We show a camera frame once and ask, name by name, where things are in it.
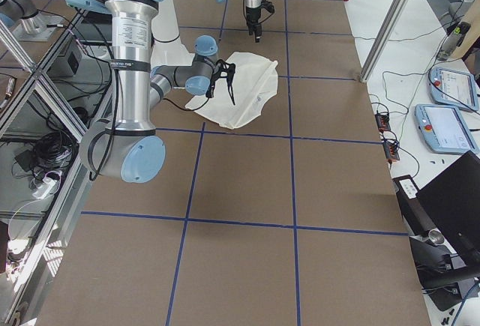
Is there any blue teach pendant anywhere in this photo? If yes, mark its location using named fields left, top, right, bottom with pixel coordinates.
left=414, top=104, right=479, bottom=154
left=428, top=67, right=479, bottom=112

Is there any black monitor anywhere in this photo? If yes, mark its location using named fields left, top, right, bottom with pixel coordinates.
left=417, top=151, right=479, bottom=265

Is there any near blue teach pendant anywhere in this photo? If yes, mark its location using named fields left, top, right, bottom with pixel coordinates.
left=414, top=104, right=479, bottom=154

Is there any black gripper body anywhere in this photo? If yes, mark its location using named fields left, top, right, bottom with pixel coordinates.
left=208, top=71, right=222, bottom=92
left=245, top=7, right=261, bottom=28

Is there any white power strip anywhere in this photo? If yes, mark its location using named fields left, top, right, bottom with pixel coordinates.
left=32, top=176, right=59, bottom=200

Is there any aluminium frame post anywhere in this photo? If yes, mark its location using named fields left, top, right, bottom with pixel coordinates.
left=359, top=0, right=409, bottom=83

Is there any cream long-sleeve cat shirt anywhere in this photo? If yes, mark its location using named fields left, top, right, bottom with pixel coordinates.
left=185, top=52, right=278, bottom=130

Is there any far blue teach pendant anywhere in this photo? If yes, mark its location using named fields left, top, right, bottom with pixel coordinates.
left=428, top=67, right=479, bottom=112

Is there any orange black connector box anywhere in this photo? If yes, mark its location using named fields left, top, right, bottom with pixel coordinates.
left=375, top=112, right=391, bottom=132

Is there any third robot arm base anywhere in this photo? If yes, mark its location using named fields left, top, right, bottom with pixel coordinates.
left=1, top=0, right=64, bottom=42

